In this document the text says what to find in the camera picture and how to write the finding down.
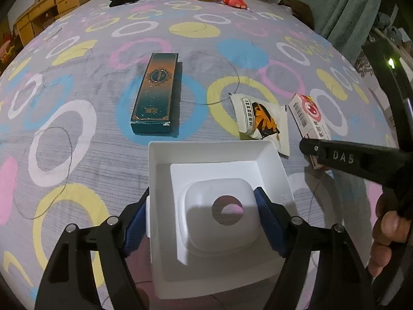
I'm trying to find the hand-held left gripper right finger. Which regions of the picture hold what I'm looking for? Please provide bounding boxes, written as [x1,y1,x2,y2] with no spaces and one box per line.
[253,185,378,310]

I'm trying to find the long teal green box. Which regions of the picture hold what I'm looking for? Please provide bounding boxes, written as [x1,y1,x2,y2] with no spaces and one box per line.
[130,52,181,136]

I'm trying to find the green patterned curtain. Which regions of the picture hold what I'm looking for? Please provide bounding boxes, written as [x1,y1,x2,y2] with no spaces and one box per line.
[297,0,397,52]

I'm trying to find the person's right hand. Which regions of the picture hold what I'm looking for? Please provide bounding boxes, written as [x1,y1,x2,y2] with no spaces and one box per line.
[369,211,413,278]

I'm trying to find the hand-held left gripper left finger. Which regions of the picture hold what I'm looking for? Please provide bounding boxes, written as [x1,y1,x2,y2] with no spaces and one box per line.
[34,187,152,310]

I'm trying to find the grey cap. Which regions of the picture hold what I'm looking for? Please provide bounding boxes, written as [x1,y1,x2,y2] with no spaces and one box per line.
[377,13,405,44]

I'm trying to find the small red plush doll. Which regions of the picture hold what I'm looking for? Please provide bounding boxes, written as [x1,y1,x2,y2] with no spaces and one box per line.
[221,0,251,10]

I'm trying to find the bed with circle-patterned sheet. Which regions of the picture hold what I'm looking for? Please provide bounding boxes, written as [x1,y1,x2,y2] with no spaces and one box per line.
[0,0,401,310]

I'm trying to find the white snack packet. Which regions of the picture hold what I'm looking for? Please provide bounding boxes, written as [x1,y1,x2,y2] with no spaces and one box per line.
[230,93,291,159]

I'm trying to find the brown plush chair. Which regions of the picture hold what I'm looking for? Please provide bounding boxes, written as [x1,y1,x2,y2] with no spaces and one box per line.
[278,0,315,30]

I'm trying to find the red and white box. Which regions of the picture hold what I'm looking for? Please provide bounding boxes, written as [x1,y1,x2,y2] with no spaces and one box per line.
[288,93,333,170]

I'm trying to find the wooden chair with clothes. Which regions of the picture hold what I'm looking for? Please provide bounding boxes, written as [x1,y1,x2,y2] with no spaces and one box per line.
[0,30,18,67]

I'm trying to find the yellow wooden desk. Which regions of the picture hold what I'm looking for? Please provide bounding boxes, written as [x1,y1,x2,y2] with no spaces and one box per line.
[14,0,107,47]

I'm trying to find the white square box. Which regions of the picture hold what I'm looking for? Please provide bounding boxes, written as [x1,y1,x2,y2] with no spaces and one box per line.
[145,140,299,301]

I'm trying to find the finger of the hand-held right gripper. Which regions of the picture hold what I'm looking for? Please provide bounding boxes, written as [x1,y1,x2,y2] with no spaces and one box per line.
[299,138,404,185]

